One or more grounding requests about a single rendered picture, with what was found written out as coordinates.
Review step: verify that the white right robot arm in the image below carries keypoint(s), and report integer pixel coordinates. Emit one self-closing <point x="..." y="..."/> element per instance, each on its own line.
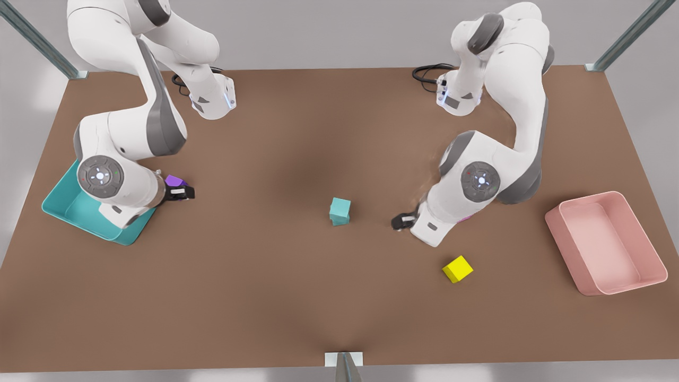
<point x="122" y="132"/>

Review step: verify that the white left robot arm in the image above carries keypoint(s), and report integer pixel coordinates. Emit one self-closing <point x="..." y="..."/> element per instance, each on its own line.
<point x="522" y="79"/>

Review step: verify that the purple cube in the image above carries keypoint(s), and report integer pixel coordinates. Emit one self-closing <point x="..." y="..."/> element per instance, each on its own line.
<point x="174" y="180"/>

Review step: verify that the blue cube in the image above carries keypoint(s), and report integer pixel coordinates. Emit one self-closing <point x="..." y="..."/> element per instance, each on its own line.
<point x="340" y="223"/>
<point x="339" y="208"/>

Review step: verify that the yellow cube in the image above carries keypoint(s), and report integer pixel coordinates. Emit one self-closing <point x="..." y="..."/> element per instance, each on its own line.
<point x="457" y="269"/>

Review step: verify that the teal tray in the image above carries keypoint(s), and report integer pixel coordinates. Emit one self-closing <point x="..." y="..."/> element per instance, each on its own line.
<point x="69" y="204"/>

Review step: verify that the pink tray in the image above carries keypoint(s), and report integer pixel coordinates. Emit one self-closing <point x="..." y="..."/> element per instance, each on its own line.
<point x="604" y="244"/>

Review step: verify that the silver frame post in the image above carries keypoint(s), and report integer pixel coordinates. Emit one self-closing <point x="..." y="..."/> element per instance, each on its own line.
<point x="626" y="37"/>
<point x="346" y="367"/>
<point x="40" y="38"/>

